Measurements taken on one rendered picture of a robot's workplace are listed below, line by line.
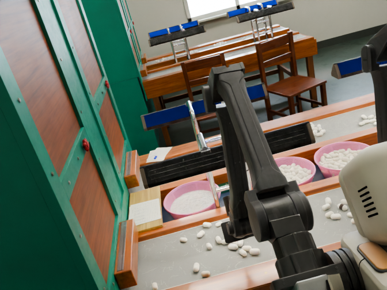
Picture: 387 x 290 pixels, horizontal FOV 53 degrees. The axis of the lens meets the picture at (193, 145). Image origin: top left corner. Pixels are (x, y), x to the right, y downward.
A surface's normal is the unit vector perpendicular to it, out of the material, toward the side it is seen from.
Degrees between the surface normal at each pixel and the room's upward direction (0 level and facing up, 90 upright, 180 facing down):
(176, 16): 90
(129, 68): 90
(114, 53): 90
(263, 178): 35
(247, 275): 0
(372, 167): 58
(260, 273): 0
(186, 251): 0
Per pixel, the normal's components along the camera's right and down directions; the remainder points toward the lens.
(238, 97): -0.02, -0.54
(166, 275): -0.23, -0.88
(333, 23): 0.11, 0.40
